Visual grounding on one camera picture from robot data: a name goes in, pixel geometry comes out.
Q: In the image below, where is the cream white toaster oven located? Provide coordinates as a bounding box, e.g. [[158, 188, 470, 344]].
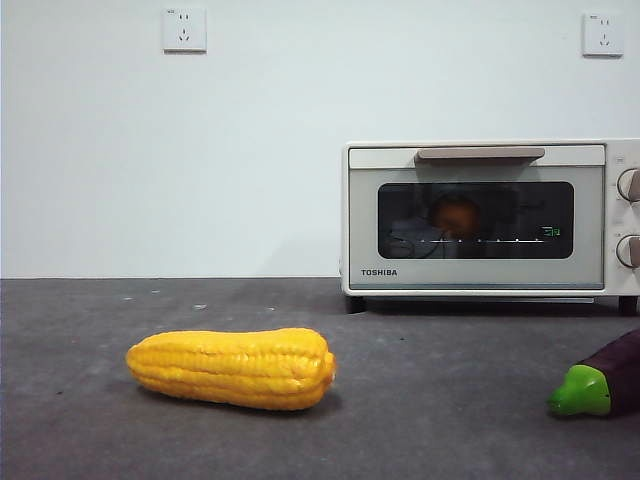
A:
[[341, 138, 640, 316]]

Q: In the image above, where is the beige round oven knob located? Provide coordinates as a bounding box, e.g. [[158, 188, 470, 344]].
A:
[[616, 168, 640, 204], [615, 233, 640, 269]]

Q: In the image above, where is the white wall socket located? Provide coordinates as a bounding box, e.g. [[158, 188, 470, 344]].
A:
[[581, 12, 626, 59], [161, 6, 208, 55]]

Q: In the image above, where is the oven door with beige handle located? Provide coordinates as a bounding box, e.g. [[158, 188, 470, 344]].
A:
[[348, 144, 607, 292]]

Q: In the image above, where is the brown round potato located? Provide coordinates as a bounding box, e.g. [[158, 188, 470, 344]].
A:
[[430, 195, 484, 238]]

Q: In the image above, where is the yellow corn cob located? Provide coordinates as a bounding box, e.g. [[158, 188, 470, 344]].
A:
[[125, 327, 338, 412]]

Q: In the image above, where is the purple eggplant with green stem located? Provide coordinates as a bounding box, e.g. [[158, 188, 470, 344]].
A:
[[547, 328, 640, 418]]

